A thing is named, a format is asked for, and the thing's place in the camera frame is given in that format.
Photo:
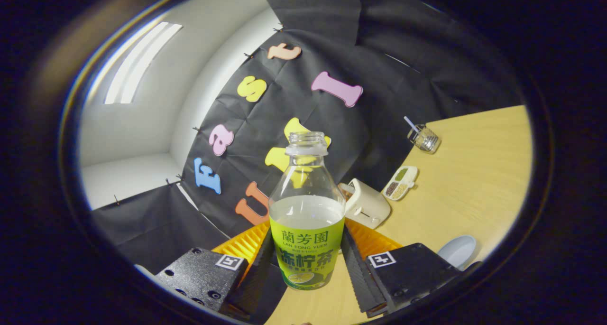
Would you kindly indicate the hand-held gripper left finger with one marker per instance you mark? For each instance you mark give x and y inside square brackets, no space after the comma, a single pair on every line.
[253,282]

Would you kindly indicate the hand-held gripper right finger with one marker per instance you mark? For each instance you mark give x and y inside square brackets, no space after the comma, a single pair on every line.
[358,277]

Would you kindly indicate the green label juice bottle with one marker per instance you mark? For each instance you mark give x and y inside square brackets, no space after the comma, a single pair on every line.
[306,249]

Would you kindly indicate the pale blue cup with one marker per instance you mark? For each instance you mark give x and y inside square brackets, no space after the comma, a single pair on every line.
[457,251]

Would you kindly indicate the white toaster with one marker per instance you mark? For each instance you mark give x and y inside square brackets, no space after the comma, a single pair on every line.
[367,206]

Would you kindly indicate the white divided snack tray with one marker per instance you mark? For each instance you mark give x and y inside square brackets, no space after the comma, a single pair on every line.
[400,182]

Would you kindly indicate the wooden table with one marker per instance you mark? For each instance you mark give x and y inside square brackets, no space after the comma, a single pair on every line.
[474,173]

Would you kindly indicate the white straw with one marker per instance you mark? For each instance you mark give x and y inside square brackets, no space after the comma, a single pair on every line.
[410,123]

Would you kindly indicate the long ceiling light panel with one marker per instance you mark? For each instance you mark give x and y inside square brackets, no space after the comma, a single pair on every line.
[137,64]

